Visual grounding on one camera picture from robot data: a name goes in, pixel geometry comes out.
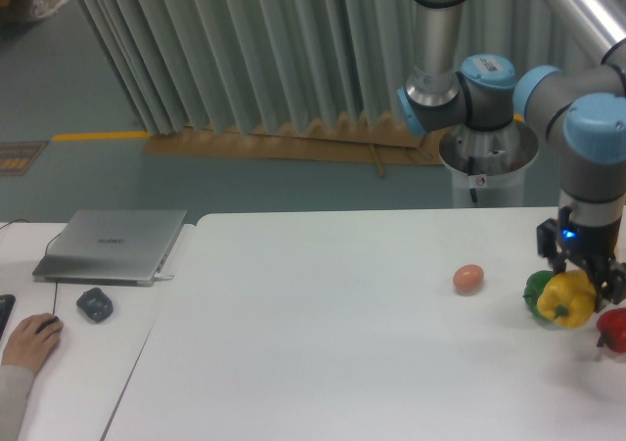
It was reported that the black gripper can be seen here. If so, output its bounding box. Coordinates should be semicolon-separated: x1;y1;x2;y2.
536;205;625;312

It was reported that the yellow bell pepper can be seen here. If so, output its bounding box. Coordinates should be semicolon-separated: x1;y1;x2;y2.
537;270;597;329

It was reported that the black computer mouse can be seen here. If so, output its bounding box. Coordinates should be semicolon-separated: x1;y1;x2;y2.
35;316;63;339

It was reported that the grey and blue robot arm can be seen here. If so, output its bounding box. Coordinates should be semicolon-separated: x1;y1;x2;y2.
397;0;625;304

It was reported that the grey sleeved forearm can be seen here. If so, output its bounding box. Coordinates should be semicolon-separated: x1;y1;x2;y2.
1;365;35;441

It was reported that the green bell pepper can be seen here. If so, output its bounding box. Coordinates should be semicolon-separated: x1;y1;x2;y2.
522;270;553;322

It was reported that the red bell pepper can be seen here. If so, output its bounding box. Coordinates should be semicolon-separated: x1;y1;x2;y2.
596;308;626;354

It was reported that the person's bare hand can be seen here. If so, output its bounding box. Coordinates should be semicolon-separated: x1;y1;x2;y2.
1;313;64;375

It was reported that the brown egg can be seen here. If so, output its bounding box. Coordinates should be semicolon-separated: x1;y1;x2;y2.
453;264;484;294

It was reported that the brown cardboard sheet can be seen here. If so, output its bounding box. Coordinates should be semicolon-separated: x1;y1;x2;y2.
143;111;446;172

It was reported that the pale green folding curtain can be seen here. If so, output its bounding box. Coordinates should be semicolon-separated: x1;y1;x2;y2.
58;0;626;135

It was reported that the small black controller device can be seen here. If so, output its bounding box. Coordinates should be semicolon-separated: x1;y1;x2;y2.
76;287;114;324

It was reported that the silver closed laptop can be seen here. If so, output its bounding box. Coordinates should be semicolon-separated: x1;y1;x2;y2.
32;209;187;286

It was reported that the black keyboard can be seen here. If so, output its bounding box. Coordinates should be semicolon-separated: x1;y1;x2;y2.
0;294;16;338

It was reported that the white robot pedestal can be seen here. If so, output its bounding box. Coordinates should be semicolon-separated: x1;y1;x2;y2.
439;120;539;208

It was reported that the white laptop cable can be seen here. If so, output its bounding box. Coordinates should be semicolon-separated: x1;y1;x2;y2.
155;223;189;283

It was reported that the black mouse cable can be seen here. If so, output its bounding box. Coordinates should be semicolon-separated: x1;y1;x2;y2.
0;219;67;318

